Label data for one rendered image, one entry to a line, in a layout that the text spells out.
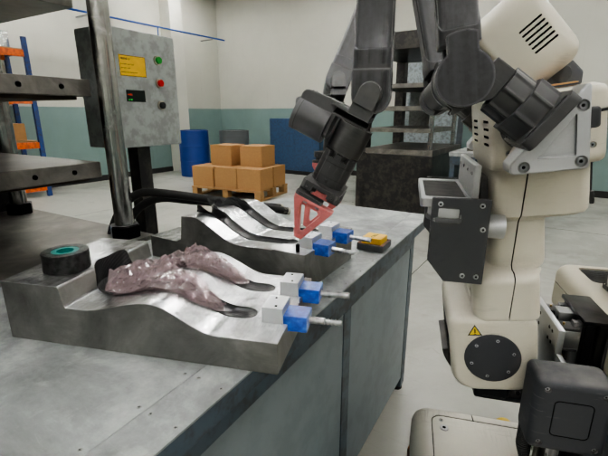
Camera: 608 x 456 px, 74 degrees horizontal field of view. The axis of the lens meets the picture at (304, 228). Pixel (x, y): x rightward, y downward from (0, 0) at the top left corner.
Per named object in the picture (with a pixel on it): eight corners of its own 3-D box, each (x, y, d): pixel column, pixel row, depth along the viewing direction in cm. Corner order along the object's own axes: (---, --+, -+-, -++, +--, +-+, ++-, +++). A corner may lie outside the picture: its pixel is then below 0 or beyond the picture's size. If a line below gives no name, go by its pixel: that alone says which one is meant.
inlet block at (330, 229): (374, 248, 102) (375, 227, 101) (366, 253, 98) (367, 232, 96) (327, 240, 108) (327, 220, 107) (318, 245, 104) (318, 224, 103)
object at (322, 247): (358, 261, 93) (359, 238, 91) (349, 268, 89) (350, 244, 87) (308, 251, 99) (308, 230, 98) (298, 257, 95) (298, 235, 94)
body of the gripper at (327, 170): (298, 187, 64) (318, 146, 61) (311, 178, 73) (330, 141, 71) (334, 207, 63) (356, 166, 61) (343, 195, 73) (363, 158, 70)
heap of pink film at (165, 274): (254, 278, 85) (252, 242, 82) (218, 318, 68) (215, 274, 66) (144, 267, 90) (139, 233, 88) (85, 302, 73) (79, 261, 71)
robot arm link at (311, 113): (385, 87, 57) (389, 90, 65) (315, 51, 58) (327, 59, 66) (346, 162, 61) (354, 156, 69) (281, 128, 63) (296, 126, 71)
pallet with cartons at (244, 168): (287, 192, 635) (287, 144, 614) (260, 202, 563) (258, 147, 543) (224, 186, 684) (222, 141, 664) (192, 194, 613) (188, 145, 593)
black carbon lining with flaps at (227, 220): (322, 237, 109) (322, 203, 106) (290, 254, 95) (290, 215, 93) (223, 220, 125) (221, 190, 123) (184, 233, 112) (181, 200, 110)
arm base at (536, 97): (584, 97, 51) (553, 99, 62) (534, 57, 51) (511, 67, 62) (530, 151, 54) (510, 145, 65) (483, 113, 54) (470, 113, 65)
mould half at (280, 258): (351, 258, 113) (353, 211, 109) (304, 292, 91) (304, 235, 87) (214, 232, 137) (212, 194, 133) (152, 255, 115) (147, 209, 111)
